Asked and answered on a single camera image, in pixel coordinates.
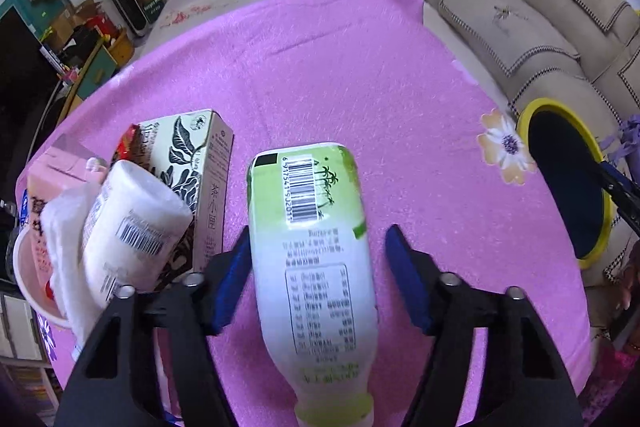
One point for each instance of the leaf print tea carton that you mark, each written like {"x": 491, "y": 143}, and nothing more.
{"x": 216, "y": 187}

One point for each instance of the white bottle with barcode label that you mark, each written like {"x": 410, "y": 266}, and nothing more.
{"x": 135, "y": 217}

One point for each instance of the white shelf unit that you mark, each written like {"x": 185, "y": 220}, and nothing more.
{"x": 20, "y": 357}

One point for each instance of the pink bowl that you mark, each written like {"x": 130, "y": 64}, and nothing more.
{"x": 29, "y": 292}

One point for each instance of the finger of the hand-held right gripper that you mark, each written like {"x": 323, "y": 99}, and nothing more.
{"x": 622, "y": 193}

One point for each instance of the yellow and green cabinet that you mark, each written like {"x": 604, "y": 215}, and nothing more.
{"x": 100, "y": 67}

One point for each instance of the beige sofa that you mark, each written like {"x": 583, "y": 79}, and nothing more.
{"x": 500, "y": 7}

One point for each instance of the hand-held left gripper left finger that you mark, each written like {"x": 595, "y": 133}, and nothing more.
{"x": 232, "y": 278}

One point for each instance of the green and white plastic bottle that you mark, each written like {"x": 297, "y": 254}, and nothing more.
{"x": 310, "y": 287}

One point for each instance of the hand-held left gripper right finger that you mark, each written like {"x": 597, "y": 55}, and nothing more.
{"x": 407, "y": 278}

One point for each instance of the pink drink carton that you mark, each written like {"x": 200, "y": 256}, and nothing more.
{"x": 50, "y": 172}

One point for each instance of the pink blanket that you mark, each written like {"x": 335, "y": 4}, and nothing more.
{"x": 350, "y": 82}

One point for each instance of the yellow rimmed dark bin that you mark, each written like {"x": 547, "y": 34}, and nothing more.
{"x": 565, "y": 177}

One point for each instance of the red snack packet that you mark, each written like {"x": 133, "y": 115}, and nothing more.
{"x": 127, "y": 144}

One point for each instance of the cardboard box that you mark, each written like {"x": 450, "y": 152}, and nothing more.
{"x": 75, "y": 24}

